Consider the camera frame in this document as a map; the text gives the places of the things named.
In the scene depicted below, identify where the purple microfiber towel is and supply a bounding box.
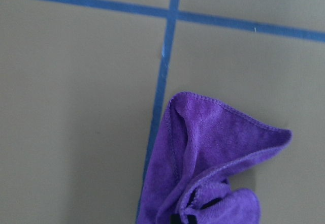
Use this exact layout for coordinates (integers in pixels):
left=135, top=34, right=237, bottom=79
left=137, top=92, right=292, bottom=223

